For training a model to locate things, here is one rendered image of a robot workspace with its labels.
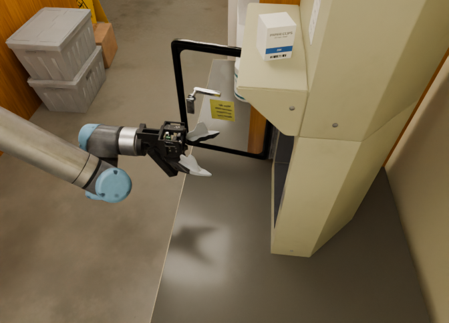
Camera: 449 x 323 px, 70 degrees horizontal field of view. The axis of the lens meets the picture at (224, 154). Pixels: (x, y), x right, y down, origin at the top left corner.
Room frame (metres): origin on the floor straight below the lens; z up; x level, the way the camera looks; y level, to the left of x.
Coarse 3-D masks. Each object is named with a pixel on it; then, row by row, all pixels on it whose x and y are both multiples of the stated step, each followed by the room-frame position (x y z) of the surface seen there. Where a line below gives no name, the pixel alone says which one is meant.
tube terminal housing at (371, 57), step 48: (336, 0) 0.41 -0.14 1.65; (384, 0) 0.40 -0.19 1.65; (432, 0) 0.41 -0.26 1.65; (336, 48) 0.41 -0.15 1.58; (384, 48) 0.40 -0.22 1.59; (432, 48) 0.47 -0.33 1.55; (336, 96) 0.40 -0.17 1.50; (384, 96) 0.40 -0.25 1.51; (336, 144) 0.40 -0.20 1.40; (384, 144) 0.48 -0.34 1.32; (288, 192) 0.41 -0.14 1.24; (336, 192) 0.40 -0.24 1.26; (288, 240) 0.40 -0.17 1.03
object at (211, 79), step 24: (240, 48) 0.75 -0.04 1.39; (192, 72) 0.78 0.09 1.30; (216, 72) 0.76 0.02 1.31; (192, 96) 0.78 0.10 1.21; (216, 96) 0.76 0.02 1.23; (240, 96) 0.74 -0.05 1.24; (192, 120) 0.79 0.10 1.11; (216, 120) 0.76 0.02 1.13; (240, 120) 0.74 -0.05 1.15; (264, 120) 0.72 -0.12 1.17; (216, 144) 0.76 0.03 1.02; (240, 144) 0.74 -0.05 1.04
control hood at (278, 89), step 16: (256, 16) 0.67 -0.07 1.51; (256, 32) 0.60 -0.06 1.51; (256, 48) 0.54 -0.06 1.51; (240, 64) 0.49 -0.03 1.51; (256, 64) 0.48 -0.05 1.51; (272, 64) 0.48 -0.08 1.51; (288, 64) 0.48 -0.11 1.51; (304, 64) 0.48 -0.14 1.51; (240, 80) 0.44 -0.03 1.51; (256, 80) 0.44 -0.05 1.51; (272, 80) 0.44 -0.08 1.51; (288, 80) 0.44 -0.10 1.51; (304, 80) 0.44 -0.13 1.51; (256, 96) 0.42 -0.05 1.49; (272, 96) 0.41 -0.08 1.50; (288, 96) 0.41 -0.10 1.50; (304, 96) 0.41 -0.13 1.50; (272, 112) 0.41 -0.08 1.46; (288, 112) 0.41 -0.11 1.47; (304, 112) 0.41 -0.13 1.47; (288, 128) 0.41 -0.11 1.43
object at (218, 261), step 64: (192, 192) 0.62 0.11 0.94; (256, 192) 0.62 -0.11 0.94; (384, 192) 0.62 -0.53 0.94; (192, 256) 0.40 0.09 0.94; (256, 256) 0.40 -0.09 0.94; (320, 256) 0.40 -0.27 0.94; (384, 256) 0.40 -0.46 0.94; (192, 320) 0.23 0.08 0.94; (256, 320) 0.23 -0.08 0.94; (320, 320) 0.23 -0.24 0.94; (384, 320) 0.23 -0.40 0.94
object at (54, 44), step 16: (48, 16) 2.54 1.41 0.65; (64, 16) 2.54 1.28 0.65; (80, 16) 2.54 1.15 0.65; (16, 32) 2.27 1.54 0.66; (32, 32) 2.28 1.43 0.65; (48, 32) 2.28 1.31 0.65; (64, 32) 2.28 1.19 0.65; (80, 32) 2.43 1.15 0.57; (16, 48) 2.11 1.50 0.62; (32, 48) 2.10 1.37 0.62; (48, 48) 2.08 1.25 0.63; (64, 48) 2.15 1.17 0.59; (80, 48) 2.37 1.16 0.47; (32, 64) 2.13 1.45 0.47; (48, 64) 2.12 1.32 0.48; (64, 64) 2.10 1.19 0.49; (80, 64) 2.31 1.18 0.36; (64, 80) 2.13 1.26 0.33
